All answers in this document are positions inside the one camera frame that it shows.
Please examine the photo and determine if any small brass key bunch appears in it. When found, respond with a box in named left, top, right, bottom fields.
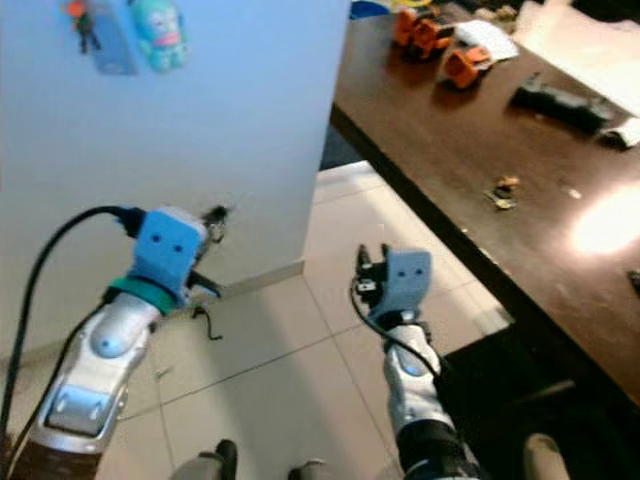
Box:
left=484, top=176, right=522, bottom=211

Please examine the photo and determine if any dark brown wooden table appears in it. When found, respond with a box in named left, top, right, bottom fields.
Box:
left=328, top=0, right=640, bottom=406

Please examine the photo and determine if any grey robot right leg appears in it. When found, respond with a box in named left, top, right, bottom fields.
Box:
left=288, top=459, right=353, bottom=480

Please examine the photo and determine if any grey robot leg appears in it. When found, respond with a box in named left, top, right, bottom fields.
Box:
left=288, top=459, right=353, bottom=480
left=168, top=439, right=225, bottom=480

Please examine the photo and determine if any teal toy figure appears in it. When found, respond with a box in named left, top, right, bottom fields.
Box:
left=129, top=0, right=188, bottom=73

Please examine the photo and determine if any orange connector with black cap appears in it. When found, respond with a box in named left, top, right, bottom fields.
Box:
left=444, top=47, right=493, bottom=91

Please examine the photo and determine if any small orange black connector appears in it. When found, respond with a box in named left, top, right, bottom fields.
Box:
left=392, top=9, right=422, bottom=47

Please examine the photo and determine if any long black tool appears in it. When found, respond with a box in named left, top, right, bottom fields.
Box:
left=508, top=73, right=613, bottom=138

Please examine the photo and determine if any white plastic bag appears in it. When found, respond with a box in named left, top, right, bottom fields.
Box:
left=454, top=19, right=522, bottom=63

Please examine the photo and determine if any grey robot left leg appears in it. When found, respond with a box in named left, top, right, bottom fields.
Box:
left=168, top=439, right=225, bottom=480

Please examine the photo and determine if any beige chair leg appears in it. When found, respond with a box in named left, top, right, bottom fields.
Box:
left=523, top=432, right=573, bottom=480

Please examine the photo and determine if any large white sheet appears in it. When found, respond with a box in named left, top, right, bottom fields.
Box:
left=510, top=0, right=640, bottom=117

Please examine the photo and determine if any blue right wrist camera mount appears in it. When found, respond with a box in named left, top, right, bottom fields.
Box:
left=388, top=250, right=434, bottom=317

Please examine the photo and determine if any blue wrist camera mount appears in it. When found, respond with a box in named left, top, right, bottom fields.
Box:
left=125, top=207, right=211, bottom=307
left=388, top=250, right=434, bottom=317

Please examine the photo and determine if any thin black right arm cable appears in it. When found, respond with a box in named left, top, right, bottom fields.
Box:
left=352, top=282, right=443, bottom=381

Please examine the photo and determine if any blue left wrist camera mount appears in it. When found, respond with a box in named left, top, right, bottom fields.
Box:
left=125, top=207, right=211, bottom=307

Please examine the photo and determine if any blue wall hook strip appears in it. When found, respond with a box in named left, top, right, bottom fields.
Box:
left=94, top=0, right=140, bottom=77

